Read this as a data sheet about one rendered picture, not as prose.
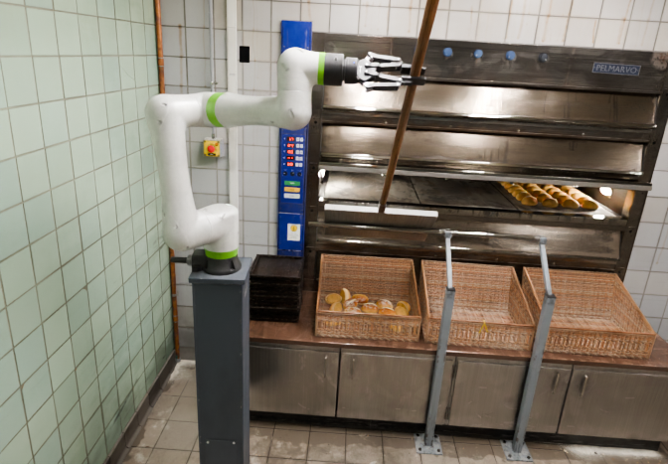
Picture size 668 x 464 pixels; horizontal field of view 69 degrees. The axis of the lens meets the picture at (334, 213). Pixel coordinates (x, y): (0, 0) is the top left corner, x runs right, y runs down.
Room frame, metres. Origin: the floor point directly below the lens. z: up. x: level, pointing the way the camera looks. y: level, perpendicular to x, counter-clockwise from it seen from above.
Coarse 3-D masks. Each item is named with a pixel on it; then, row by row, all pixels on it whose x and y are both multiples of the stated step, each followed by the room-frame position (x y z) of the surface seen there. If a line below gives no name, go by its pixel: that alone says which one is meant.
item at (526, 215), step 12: (324, 204) 2.71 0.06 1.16; (336, 204) 2.70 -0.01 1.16; (348, 204) 2.70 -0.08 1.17; (360, 204) 2.70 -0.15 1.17; (372, 204) 2.70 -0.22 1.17; (396, 204) 2.71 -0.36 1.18; (408, 204) 2.72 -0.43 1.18; (420, 204) 2.74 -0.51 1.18; (480, 216) 2.68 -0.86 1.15; (492, 216) 2.68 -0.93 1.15; (504, 216) 2.68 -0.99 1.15; (516, 216) 2.68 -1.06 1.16; (528, 216) 2.68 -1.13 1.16; (540, 216) 2.68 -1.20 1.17; (552, 216) 2.67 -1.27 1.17; (564, 216) 2.67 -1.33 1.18; (576, 216) 2.68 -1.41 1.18; (588, 216) 2.70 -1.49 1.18; (600, 216) 2.71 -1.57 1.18
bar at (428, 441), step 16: (320, 224) 2.33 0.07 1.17; (336, 224) 2.33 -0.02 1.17; (352, 224) 2.34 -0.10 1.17; (448, 240) 2.30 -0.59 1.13; (544, 240) 2.30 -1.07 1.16; (448, 256) 2.23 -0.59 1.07; (544, 256) 2.25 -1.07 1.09; (448, 272) 2.17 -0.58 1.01; (544, 272) 2.19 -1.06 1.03; (448, 288) 2.11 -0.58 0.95; (448, 304) 2.09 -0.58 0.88; (544, 304) 2.10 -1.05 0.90; (448, 320) 2.09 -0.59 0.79; (544, 320) 2.08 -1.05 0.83; (544, 336) 2.08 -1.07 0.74; (432, 384) 2.11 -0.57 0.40; (528, 384) 2.08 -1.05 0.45; (432, 400) 2.09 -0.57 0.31; (528, 400) 2.08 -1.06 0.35; (432, 416) 2.09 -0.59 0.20; (528, 416) 2.08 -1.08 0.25; (432, 432) 2.09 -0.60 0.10; (416, 448) 2.07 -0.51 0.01; (432, 448) 2.07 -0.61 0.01; (512, 448) 2.10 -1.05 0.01
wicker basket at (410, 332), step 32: (320, 256) 2.66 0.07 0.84; (352, 256) 2.66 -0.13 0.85; (320, 288) 2.39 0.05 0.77; (352, 288) 2.62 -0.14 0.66; (384, 288) 2.62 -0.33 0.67; (416, 288) 2.42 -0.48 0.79; (320, 320) 2.21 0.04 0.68; (352, 320) 2.37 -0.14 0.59; (384, 320) 2.21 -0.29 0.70; (416, 320) 2.21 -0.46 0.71
